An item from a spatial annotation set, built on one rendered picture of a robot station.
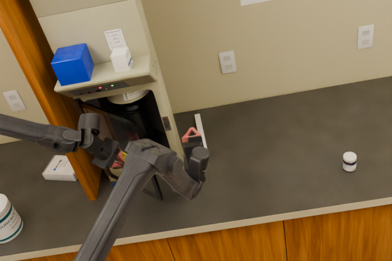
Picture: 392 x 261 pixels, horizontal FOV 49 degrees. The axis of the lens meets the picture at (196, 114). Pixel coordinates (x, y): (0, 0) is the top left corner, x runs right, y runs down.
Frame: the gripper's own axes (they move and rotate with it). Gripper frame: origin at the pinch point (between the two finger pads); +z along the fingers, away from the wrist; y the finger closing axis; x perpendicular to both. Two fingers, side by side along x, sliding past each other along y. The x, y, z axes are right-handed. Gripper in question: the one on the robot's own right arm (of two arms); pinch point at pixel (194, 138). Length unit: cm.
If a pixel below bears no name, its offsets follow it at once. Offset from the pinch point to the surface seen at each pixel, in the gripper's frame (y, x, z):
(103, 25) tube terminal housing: 44, 21, 12
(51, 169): -22, 68, 22
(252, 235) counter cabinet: -40.3, -14.6, -15.3
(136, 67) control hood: 30.8, 13.4, 5.1
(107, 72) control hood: 30.8, 23.3, 5.2
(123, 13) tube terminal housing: 47, 13, 12
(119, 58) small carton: 35.7, 17.5, 4.0
